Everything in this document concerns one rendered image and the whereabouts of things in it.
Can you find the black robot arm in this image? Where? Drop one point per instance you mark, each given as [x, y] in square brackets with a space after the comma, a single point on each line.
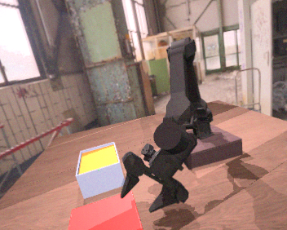
[185, 110]

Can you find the red square lid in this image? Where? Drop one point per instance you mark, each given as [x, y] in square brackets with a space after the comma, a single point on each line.
[113, 213]

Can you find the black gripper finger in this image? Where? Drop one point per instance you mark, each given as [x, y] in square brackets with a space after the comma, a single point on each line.
[129, 183]
[163, 200]

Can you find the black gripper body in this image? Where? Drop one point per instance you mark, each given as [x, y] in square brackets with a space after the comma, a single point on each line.
[164, 168]

